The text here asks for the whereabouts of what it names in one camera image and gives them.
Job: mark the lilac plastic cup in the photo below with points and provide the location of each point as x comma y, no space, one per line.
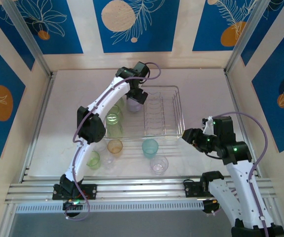
134,107

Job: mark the teal transparent cup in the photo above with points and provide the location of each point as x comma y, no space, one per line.
150,148

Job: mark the clear plastic cup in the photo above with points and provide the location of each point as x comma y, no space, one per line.
159,165

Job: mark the amber transparent cup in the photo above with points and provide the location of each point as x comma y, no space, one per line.
114,146

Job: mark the small clear frosted cup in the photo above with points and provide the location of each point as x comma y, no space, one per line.
108,161

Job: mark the small green transparent cup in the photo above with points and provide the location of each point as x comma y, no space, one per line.
94,161

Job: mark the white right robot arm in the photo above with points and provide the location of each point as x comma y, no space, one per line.
240,177

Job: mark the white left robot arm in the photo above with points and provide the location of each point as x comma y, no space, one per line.
112,96

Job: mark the small black controller board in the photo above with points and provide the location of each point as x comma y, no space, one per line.
209,208
71,205

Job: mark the aluminium side floor rail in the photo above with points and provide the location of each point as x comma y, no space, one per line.
233,86
38,123

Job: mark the wide aluminium base rail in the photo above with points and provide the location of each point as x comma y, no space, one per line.
141,190

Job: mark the aluminium frame post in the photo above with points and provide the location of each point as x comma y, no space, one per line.
27,34
244,37

